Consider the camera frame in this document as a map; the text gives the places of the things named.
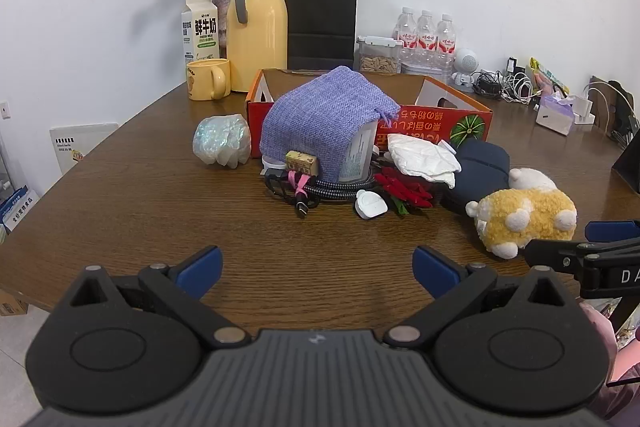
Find yellow mug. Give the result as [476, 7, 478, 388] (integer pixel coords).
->
[186, 58, 232, 102]

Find glass flower vase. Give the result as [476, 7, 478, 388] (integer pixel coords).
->
[210, 0, 236, 58]

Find purple knitted pouch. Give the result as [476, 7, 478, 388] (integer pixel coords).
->
[260, 66, 402, 184]

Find iridescent plastic bag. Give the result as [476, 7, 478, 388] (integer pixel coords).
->
[193, 113, 252, 169]

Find black charger with cables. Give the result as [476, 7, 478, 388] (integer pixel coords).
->
[472, 69, 503, 98]

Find yellow thermos jug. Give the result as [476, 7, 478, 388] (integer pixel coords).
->
[226, 0, 289, 94]

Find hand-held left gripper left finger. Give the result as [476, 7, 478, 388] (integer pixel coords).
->
[70, 245, 252, 350]

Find small brown cardboard box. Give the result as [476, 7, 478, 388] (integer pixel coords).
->
[0, 289, 30, 318]

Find white round charger puck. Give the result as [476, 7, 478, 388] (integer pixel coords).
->
[354, 189, 388, 220]

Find white cable tangle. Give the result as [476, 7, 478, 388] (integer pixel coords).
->
[500, 72, 543, 105]

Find clear plastic packet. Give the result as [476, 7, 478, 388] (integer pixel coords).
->
[338, 119, 382, 184]

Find yellow white plush toy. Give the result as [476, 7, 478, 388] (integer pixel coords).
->
[465, 167, 578, 262]

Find purple tissue pack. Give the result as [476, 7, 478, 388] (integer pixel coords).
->
[536, 94, 576, 136]

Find white robot figure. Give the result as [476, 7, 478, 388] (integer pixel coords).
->
[451, 48, 482, 94]

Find white charger plug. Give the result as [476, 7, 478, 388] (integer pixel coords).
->
[570, 94, 596, 126]

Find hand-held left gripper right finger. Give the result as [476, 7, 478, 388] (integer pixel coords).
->
[382, 245, 569, 350]

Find pink clothing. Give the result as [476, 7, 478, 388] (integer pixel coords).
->
[580, 299, 640, 427]

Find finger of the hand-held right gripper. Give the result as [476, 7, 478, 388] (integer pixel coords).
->
[584, 220, 640, 244]
[524, 238, 593, 272]

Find black paper bag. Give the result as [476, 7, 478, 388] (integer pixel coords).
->
[276, 0, 360, 72]

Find red orange cardboard box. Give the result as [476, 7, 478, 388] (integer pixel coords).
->
[245, 68, 494, 160]

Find clear seed container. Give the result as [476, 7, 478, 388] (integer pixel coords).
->
[356, 35, 404, 75]

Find blue white box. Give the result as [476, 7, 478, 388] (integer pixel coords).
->
[0, 187, 41, 233]

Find dark zip case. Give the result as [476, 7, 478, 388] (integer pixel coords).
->
[440, 139, 512, 215]

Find black desk rack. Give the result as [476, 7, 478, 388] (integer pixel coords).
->
[587, 76, 640, 150]

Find black braided cable pink tie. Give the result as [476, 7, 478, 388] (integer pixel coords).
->
[260, 167, 381, 219]

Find small tan block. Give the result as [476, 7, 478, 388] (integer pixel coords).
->
[285, 150, 319, 176]

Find dark angled object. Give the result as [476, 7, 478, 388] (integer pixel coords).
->
[612, 147, 640, 195]

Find white milk carton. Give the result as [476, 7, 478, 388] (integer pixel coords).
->
[181, 0, 221, 62]

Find white cloth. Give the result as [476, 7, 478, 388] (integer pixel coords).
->
[386, 133, 462, 188]

